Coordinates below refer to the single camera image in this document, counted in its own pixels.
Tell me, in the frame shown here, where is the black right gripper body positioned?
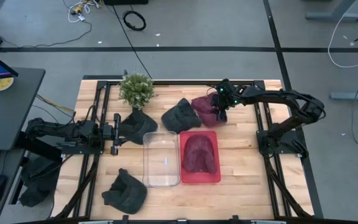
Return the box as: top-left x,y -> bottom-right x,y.
218,88 -> 246,110

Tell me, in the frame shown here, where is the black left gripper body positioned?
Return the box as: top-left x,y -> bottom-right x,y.
99,113 -> 121,156

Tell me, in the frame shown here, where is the maroon cap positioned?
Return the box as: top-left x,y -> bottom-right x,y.
190,92 -> 228,128
181,134 -> 218,174

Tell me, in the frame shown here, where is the dark grey cap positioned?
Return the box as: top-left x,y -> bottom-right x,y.
101,167 -> 148,215
118,107 -> 158,146
161,98 -> 203,134

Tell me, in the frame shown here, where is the small green potted plant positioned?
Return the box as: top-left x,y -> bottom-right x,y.
118,73 -> 155,110

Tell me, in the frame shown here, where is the clear plastic bin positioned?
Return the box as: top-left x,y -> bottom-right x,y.
142,130 -> 181,188

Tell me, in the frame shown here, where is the red plastic bin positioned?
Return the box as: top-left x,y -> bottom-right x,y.
178,129 -> 222,184

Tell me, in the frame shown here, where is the black fabric cover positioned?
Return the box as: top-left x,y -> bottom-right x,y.
19,155 -> 63,208

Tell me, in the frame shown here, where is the dark grey desk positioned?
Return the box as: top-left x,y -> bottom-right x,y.
0,67 -> 46,224

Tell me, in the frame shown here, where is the black floor box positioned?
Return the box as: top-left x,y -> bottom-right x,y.
103,0 -> 149,6

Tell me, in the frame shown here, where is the grey desk foot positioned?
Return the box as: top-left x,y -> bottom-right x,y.
330,85 -> 358,101
305,0 -> 358,22

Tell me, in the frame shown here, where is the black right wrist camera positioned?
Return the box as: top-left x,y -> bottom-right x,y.
216,78 -> 234,95

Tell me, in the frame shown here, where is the black aluminium table frame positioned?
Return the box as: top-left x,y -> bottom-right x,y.
51,74 -> 324,224

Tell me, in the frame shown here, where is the yellow cable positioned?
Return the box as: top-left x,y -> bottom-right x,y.
35,95 -> 76,114

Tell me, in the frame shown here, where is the coiled black cable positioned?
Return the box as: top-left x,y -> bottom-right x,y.
122,10 -> 147,32

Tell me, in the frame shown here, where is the white floor cable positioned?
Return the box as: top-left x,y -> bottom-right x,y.
327,12 -> 358,68

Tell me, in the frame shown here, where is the white cable bundle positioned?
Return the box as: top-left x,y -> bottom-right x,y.
62,0 -> 101,23

